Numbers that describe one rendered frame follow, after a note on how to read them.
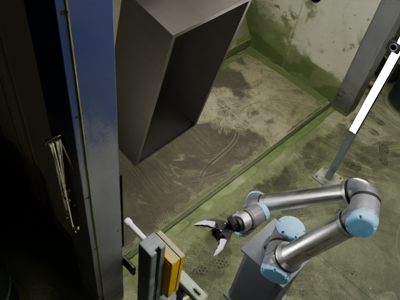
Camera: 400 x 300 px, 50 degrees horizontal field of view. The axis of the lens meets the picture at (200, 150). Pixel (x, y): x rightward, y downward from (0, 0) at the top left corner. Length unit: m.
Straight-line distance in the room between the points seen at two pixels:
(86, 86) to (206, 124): 2.55
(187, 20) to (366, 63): 2.31
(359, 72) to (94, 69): 3.11
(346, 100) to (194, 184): 1.76
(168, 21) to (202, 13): 0.20
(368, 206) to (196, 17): 1.15
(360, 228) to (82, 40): 1.22
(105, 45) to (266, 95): 3.07
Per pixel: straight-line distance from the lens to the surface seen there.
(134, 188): 3.36
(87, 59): 1.35
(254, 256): 2.47
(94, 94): 1.45
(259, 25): 4.66
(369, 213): 1.78
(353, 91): 4.28
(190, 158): 3.57
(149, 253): 1.27
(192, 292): 1.77
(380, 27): 3.95
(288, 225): 2.30
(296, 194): 2.02
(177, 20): 2.10
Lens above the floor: 2.77
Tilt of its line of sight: 48 degrees down
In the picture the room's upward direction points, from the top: 10 degrees clockwise
